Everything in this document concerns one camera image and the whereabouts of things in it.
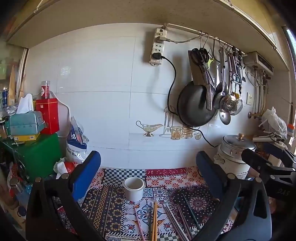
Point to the white power strip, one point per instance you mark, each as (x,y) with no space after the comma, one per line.
(157,46)

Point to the blue white plastic bag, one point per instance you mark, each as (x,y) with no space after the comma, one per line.
(76,148)

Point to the red tomato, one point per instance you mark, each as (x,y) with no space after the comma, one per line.
(71,167)

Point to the overhead cabinet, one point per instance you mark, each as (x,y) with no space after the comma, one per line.
(138,14)

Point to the green box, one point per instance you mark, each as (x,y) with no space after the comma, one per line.
(39,155)

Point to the wooden cutting board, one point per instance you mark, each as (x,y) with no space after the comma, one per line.
(196,74)

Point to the metal cap bottle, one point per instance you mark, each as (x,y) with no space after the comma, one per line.
(15,184)

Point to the white cup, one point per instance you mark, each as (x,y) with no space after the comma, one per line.
(134,190)

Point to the red label glass jar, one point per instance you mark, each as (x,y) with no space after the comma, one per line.
(45,90)

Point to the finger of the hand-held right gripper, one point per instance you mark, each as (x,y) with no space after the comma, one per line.
(256,162)
(282,155)

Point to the metal hanging rail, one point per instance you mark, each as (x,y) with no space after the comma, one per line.
(185,29)

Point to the slotted metal spoon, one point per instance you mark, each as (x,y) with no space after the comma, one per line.
(227,102)

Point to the black wok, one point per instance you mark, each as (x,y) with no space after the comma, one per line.
(192,104)

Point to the orange cap bottle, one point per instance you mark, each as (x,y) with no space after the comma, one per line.
(290,131)

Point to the black scissors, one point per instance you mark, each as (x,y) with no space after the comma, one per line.
(200,55)

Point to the dark green chopstick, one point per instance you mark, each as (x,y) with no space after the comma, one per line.
(150,220)

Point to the patterned tablecloth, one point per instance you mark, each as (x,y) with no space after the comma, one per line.
(111,208)

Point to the teal tissue box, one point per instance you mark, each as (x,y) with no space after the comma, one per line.
(26,122)

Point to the metal ladle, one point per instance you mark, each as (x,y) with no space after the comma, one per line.
(219,97)

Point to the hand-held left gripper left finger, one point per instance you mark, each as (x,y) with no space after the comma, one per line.
(89,169)

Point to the brass tap pipes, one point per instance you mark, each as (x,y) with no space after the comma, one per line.
(260,92)

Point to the yellow flat box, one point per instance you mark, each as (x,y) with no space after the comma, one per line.
(25,138)

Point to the white water heater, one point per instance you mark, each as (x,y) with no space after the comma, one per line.
(259,61)

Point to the white electric cooker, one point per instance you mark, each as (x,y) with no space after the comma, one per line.
(229,162)

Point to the red tin box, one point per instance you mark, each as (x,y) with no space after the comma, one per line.
(47,115)

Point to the white wall switch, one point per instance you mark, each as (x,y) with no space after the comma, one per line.
(249,98)

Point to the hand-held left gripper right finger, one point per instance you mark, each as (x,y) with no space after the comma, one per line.
(205,171)

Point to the teal chopstick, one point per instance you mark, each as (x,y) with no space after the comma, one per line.
(190,210)

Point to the metal lid with wooden knob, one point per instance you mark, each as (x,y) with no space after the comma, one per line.
(238,141)

